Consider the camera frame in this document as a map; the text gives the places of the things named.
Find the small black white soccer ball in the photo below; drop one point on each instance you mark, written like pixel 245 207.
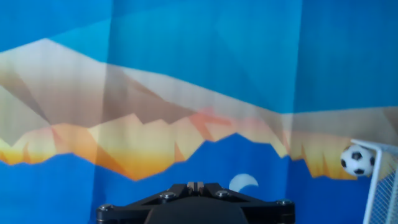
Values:
pixel 357 160

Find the blue printed mountain cloth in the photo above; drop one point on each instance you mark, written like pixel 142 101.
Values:
pixel 186 77

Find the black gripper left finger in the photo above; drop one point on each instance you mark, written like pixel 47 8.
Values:
pixel 136 207

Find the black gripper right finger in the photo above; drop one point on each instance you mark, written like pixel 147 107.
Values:
pixel 258 207

